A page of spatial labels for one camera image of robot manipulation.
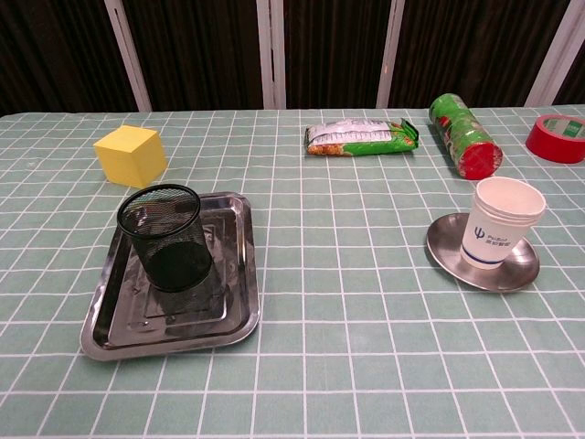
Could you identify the green chips can red lid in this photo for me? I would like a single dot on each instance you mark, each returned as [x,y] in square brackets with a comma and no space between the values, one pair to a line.
[461,132]

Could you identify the rectangular steel tray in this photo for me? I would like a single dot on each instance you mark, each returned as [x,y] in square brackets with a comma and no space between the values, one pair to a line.
[192,329]

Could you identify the white paper cup stack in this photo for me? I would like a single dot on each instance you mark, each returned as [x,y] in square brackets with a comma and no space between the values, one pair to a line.
[489,242]

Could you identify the green checked tablecloth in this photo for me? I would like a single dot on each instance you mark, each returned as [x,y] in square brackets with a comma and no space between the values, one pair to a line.
[320,366]

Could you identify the red tape roll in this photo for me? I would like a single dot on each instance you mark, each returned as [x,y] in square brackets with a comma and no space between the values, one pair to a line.
[544,146]

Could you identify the green snack packet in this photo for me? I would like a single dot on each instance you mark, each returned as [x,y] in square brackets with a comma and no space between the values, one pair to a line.
[365,142]

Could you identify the round steel plate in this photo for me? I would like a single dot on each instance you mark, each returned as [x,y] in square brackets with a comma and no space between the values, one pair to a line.
[516,274]

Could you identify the yellow cube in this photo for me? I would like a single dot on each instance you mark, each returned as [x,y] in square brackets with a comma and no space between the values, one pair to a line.
[130,155]

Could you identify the black mesh pen holder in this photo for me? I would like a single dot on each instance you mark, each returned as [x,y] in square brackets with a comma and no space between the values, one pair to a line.
[178,265]

